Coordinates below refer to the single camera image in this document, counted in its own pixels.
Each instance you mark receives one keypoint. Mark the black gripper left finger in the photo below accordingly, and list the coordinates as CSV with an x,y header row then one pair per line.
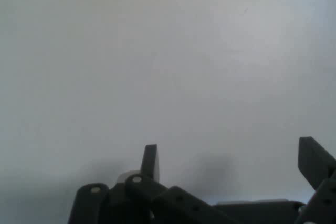
x,y
149,161

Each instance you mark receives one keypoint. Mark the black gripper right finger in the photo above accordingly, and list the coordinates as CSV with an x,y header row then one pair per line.
x,y
312,161

